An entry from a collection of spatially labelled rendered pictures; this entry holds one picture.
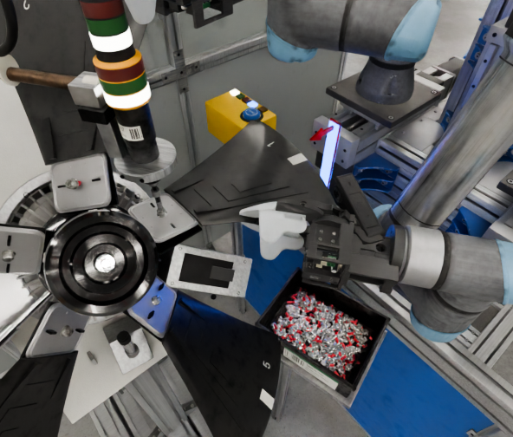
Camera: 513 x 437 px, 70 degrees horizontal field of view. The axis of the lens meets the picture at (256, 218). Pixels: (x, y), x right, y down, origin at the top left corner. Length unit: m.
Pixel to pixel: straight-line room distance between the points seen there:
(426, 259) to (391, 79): 0.65
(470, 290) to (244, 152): 0.37
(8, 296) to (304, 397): 1.25
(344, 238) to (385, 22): 0.26
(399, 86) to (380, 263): 0.66
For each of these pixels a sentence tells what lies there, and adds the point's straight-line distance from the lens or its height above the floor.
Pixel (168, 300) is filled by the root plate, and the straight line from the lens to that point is 0.55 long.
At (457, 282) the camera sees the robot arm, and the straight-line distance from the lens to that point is 0.50.
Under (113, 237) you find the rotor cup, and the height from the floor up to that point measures 1.24.
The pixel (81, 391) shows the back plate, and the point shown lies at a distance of 0.79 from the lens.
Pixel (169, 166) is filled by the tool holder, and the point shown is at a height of 1.29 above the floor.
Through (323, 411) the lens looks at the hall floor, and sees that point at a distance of 1.63.
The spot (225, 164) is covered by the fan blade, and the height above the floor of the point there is 1.19.
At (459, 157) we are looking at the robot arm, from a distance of 0.54.
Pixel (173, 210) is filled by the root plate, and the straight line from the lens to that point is 0.52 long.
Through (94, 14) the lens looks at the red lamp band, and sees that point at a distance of 0.36.
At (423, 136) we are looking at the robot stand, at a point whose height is 0.95.
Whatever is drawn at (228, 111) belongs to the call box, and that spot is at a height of 1.07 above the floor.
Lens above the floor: 1.56
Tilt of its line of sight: 49 degrees down
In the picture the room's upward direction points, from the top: straight up
